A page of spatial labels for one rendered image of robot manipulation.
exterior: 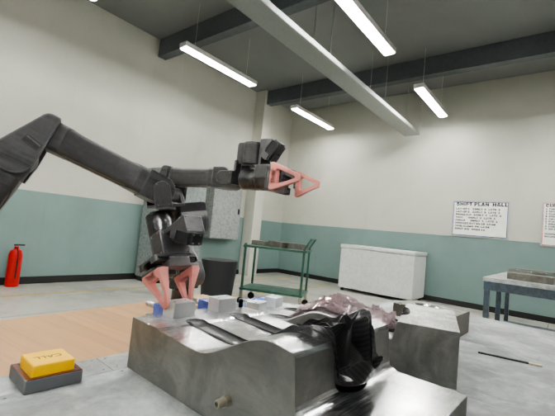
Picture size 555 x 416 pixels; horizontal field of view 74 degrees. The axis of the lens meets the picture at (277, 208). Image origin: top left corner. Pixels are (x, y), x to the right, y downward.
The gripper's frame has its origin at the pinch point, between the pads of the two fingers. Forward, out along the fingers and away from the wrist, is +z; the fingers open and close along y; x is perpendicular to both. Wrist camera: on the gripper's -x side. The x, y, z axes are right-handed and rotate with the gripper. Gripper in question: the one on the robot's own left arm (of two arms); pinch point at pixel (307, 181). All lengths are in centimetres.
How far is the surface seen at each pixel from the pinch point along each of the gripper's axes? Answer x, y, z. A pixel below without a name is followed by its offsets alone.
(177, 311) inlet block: 29.9, -27.8, -9.5
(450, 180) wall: -117, 699, -71
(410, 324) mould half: 28.8, 2.1, 26.1
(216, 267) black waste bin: 70, 272, -268
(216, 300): 28.6, -17.8, -9.0
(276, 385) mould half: 31, -39, 20
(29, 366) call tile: 37, -49, -17
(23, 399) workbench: 40, -51, -14
